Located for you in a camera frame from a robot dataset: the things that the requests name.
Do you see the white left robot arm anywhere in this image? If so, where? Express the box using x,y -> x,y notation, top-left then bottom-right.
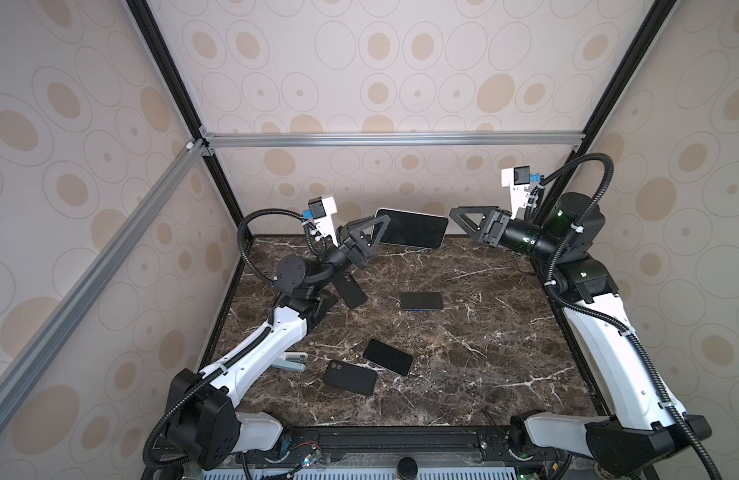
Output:
142,206 -> 391,470

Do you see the blue-edged phone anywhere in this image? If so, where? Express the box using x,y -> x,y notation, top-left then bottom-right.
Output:
399,292 -> 445,311

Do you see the black phone case with camera hole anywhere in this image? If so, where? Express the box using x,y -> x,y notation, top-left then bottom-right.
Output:
322,360 -> 377,397

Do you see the silver aluminium rail left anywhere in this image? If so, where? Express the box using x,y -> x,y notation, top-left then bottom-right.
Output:
0,138 -> 208,436

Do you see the black corner frame post left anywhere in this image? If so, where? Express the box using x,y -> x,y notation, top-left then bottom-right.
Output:
124,0 -> 243,226

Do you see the black phone with pink case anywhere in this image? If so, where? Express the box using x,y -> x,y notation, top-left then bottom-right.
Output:
362,339 -> 413,376

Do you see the silver-edged black phone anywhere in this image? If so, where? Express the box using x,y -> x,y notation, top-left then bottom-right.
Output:
377,208 -> 449,249

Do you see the light blue stapler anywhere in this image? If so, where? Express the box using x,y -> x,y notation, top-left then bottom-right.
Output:
271,352 -> 308,372

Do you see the silver aluminium rail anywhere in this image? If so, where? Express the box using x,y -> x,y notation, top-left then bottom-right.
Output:
205,130 -> 585,149
0,138 -> 208,436

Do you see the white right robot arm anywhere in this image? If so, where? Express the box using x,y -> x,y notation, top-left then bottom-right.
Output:
449,153 -> 721,479

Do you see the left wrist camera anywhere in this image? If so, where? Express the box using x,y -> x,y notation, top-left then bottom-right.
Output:
302,196 -> 338,246

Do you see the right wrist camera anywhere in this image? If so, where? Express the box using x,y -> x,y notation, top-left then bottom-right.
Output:
501,166 -> 541,219

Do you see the black corner frame post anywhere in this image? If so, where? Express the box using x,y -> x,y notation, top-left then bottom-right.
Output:
529,0 -> 679,224
124,0 -> 243,226

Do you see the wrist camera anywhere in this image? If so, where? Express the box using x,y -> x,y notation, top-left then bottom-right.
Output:
501,166 -> 541,219
302,196 -> 338,246

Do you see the silver aluminium rail back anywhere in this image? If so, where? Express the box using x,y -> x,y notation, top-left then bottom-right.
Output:
205,130 -> 585,149

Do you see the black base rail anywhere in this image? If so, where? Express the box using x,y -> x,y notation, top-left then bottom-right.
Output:
227,423 -> 575,479

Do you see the black knob centre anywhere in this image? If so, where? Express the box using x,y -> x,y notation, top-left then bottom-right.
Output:
395,456 -> 419,480

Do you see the black corner frame post right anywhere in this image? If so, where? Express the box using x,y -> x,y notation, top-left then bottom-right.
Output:
529,0 -> 679,224

